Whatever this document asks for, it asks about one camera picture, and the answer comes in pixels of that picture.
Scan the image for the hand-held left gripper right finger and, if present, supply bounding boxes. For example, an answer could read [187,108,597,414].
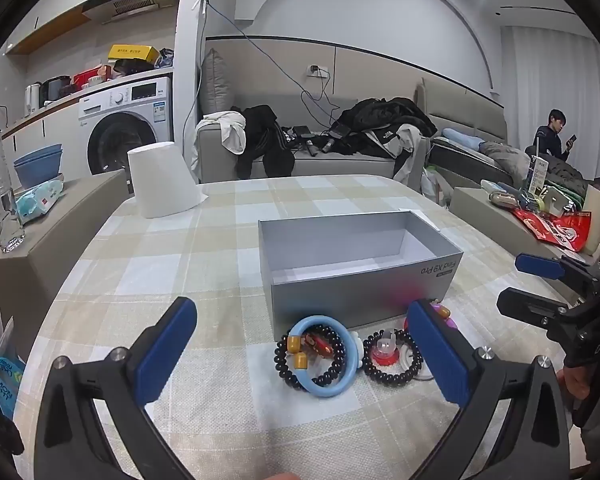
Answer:
[406,299,572,480]

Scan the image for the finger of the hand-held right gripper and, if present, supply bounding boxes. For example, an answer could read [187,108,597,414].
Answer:
[496,287,577,333]
[514,253,568,282]

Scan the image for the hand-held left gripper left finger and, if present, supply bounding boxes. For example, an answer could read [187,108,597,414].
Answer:
[34,296,198,480]

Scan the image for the red clear plastic ornament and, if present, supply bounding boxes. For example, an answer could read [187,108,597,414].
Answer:
[371,331,400,368]

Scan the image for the black bead bracelet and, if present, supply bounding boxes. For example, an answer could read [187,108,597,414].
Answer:
[362,329,424,387]
[274,324,348,392]

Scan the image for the grey cardboard box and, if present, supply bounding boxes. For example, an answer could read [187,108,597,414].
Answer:
[258,210,465,342]

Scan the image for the blue ring bracelet amber beads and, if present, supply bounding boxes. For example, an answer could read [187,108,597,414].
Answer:
[286,314,363,399]

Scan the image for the person's right hand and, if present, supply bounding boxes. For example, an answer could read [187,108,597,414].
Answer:
[555,364,595,402]

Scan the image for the red plastic bag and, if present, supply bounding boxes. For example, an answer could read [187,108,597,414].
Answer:
[511,208,593,252]

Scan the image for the pink purple hair accessory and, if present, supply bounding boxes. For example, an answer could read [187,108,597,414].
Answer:
[430,300,457,332]

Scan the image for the grey low cabinet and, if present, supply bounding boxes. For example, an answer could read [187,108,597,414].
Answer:
[450,186,600,306]

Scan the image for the white sign card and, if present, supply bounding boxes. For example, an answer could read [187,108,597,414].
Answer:
[527,156,551,196]

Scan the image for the grey blanket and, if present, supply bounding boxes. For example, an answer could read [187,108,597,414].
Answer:
[480,141,531,173]

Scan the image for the white plastic bag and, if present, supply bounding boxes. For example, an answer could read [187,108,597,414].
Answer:
[420,167,451,206]

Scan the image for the light blue pillow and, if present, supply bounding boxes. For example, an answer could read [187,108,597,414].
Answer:
[442,127,483,151]

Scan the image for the blue snack packet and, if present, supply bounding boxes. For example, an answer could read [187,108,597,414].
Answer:
[0,345,28,421]

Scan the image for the white paper roll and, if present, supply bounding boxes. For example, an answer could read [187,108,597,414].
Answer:
[126,142,210,219]

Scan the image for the grey sofa bed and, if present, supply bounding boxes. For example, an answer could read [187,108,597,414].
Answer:
[415,77,531,186]

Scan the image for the white grey jacket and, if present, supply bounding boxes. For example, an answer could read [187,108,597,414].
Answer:
[370,122,431,186]

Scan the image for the white curtain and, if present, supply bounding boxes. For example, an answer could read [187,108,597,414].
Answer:
[500,25,600,181]

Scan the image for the wet wipes packet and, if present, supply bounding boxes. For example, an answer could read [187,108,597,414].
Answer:
[16,178,65,225]

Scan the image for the grey sofa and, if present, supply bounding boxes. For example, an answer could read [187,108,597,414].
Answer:
[196,92,431,184]

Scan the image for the black jacket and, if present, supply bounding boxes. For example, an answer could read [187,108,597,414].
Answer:
[330,97,438,158]

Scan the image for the blue plastic basin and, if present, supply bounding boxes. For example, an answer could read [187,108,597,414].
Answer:
[13,143,63,190]

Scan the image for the white washing machine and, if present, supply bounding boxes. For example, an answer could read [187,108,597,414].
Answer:
[77,76,175,177]

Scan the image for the white cloth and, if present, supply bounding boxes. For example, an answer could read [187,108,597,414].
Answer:
[196,110,247,156]

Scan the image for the black clothing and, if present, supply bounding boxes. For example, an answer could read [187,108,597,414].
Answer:
[230,105,296,179]

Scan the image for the grey pillow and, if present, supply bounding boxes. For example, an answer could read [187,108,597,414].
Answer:
[200,49,236,116]

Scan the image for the red basket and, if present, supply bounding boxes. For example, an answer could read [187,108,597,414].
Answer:
[73,67,112,91]

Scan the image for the white kettle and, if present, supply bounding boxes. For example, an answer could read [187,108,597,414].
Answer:
[25,82,43,116]

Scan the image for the yellow cardboard box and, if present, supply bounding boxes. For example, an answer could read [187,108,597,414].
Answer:
[108,44,160,63]

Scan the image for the white plastic ring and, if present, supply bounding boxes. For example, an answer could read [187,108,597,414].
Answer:
[400,342,433,382]

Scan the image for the black cable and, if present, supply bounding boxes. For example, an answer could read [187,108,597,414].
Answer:
[200,0,341,126]

